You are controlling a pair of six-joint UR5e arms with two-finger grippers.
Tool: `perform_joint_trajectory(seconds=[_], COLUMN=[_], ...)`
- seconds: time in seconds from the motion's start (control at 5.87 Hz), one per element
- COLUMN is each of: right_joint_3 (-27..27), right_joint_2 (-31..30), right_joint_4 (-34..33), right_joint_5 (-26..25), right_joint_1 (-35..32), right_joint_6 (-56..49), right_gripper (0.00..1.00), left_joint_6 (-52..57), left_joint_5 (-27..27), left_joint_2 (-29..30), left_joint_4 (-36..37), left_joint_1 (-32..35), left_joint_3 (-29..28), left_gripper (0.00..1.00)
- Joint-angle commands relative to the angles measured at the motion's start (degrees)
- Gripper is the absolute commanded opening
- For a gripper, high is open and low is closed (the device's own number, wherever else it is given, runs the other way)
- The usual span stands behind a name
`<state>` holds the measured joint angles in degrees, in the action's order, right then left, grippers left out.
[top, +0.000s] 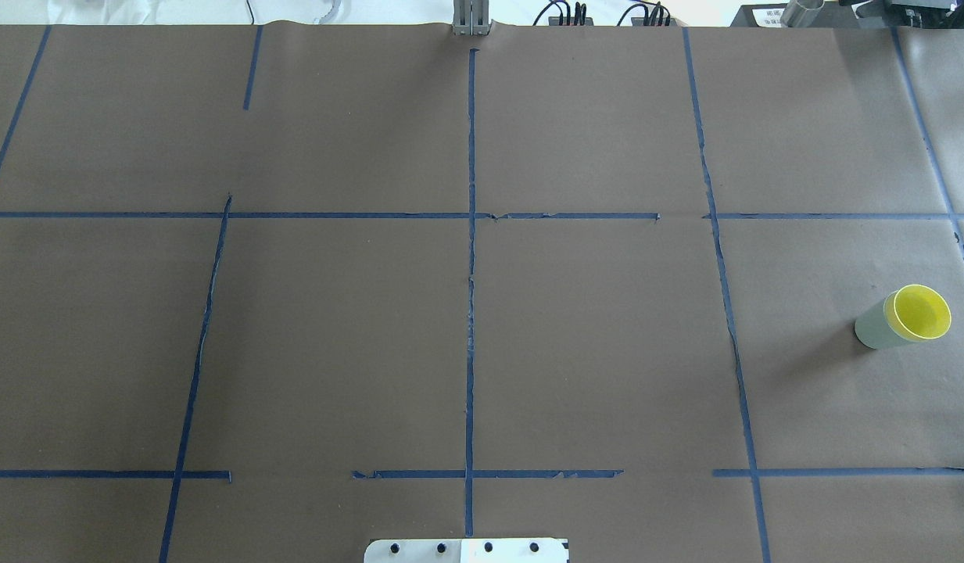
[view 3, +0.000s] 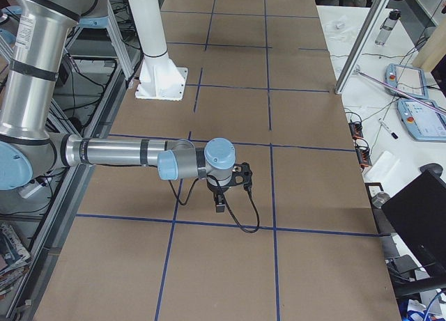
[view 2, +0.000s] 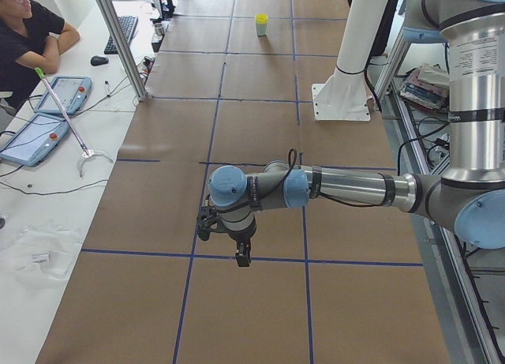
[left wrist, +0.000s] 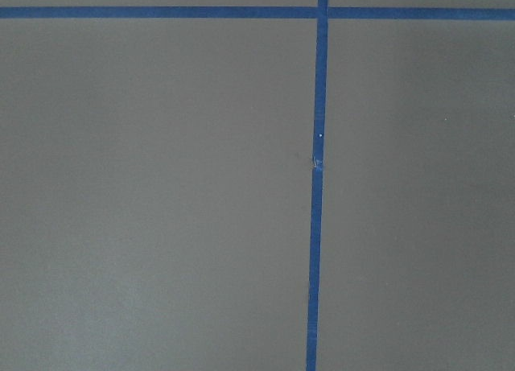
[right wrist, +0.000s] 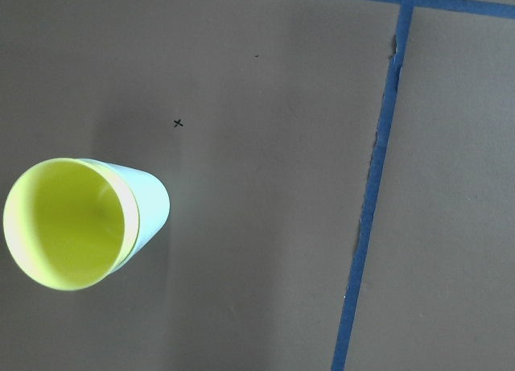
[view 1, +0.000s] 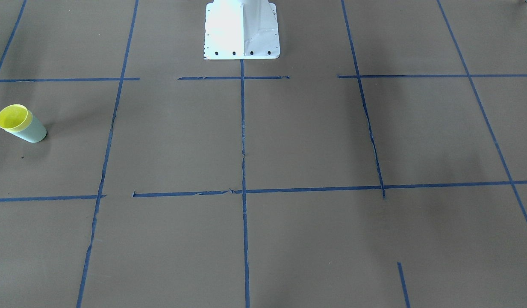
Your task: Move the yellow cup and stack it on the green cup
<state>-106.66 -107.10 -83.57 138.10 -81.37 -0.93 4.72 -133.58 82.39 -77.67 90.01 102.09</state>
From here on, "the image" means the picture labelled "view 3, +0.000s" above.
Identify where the upper teach pendant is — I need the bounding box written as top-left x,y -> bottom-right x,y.
385,63 -> 429,99

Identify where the orange black connector strip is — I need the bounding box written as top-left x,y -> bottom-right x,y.
348,121 -> 371,170

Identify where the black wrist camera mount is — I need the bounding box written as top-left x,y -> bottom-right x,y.
230,162 -> 252,193

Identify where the black white marker pen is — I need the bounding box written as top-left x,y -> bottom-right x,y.
378,118 -> 399,139

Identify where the teach pendant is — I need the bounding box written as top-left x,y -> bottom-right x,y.
385,63 -> 429,99
397,99 -> 445,143

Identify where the white folded paper towel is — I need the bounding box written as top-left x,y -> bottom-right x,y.
364,150 -> 400,182

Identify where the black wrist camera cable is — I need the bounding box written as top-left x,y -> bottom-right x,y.
167,167 -> 261,235

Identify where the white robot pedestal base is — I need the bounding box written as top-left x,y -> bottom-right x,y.
128,0 -> 188,101

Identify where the black computer monitor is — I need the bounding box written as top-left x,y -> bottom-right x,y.
382,170 -> 445,272

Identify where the clear water bottle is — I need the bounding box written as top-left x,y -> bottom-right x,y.
375,9 -> 401,46

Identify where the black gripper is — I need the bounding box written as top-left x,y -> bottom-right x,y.
206,176 -> 234,213

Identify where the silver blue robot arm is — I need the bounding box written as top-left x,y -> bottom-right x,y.
1,0 -> 236,212

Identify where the lower teach pendant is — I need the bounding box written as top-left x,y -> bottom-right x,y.
397,99 -> 445,143

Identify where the aluminium frame post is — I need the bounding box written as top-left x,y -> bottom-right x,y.
334,0 -> 389,94

